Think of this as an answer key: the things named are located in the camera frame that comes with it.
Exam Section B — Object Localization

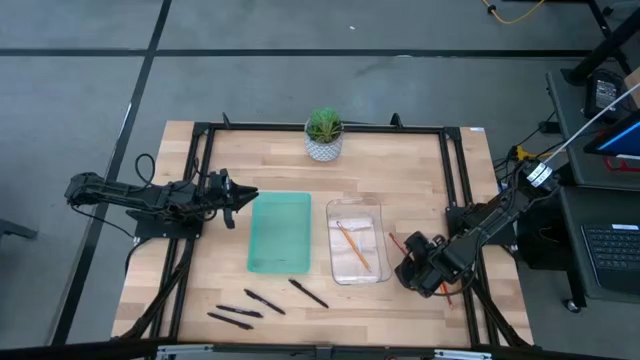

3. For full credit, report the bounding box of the red handled tool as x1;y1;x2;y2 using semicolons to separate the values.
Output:
603;155;640;174

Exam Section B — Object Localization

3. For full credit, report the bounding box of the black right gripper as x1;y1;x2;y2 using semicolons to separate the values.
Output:
394;230;459;299

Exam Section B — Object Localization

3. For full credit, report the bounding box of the red pencil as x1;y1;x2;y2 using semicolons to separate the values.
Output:
387;231;410;257

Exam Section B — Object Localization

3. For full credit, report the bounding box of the black pen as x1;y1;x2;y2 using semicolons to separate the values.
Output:
215;303;265;320
243;287;287;316
206;311;255;332
287;278;331;310

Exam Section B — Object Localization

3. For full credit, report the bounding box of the teal plastic tray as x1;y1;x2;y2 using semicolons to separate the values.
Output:
246;191;313;275

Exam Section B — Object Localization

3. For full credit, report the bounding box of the silver metal bracket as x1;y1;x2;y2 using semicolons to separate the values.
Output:
155;343;215;360
433;348;494;360

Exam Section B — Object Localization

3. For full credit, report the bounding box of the black equipment stand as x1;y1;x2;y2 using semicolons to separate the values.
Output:
559;0;640;87

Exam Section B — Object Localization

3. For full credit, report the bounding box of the white cable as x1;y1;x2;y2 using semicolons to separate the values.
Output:
542;82;640;169

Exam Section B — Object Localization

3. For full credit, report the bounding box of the grey chair leg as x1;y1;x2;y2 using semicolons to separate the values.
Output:
0;217;40;241

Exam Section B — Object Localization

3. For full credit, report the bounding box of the dark side cart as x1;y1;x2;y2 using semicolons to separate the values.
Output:
544;67;640;314

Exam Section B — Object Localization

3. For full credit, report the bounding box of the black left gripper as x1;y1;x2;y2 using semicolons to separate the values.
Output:
203;168;260;230

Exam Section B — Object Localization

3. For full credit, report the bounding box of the black power supply with label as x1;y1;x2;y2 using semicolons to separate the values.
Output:
583;68;627;125

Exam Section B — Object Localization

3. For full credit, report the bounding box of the tablet with blue screen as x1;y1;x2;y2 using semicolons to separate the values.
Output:
582;110;640;160

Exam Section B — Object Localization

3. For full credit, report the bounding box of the yellow floor cable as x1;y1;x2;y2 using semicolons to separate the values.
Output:
480;0;547;26

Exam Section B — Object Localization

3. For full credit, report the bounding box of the black aluminium table frame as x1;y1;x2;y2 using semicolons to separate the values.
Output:
112;119;534;351

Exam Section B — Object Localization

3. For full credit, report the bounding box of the black laptop keyboard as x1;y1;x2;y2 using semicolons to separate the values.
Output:
579;222;640;296

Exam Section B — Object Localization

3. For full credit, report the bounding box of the clear plastic container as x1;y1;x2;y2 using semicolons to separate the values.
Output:
325;196;393;287

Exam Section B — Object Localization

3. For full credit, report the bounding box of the succulent in patterned white pot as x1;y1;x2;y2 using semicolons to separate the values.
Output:
303;106;345;163

